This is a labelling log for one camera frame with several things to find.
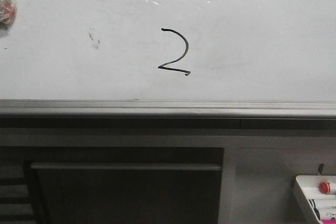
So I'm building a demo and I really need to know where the black capped marker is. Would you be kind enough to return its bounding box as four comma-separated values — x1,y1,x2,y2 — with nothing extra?
308,199,320,220

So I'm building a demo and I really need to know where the white marker tray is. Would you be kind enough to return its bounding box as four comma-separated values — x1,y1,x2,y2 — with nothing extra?
293,175,335,223

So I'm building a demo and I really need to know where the white whiteboard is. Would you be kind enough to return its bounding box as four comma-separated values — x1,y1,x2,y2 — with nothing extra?
1,0,335,102

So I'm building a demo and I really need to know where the red capped marker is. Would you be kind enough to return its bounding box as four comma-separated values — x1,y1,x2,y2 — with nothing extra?
319,182,336,195

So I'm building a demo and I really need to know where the pink item in tray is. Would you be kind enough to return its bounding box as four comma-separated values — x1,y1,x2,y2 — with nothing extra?
321,218,336,224

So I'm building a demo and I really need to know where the grey whiteboard marker ledge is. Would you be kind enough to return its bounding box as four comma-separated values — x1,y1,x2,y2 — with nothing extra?
1,100,335,130

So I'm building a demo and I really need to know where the dark cabinet panel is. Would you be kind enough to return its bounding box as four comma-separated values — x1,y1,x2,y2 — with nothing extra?
30,147,224,223

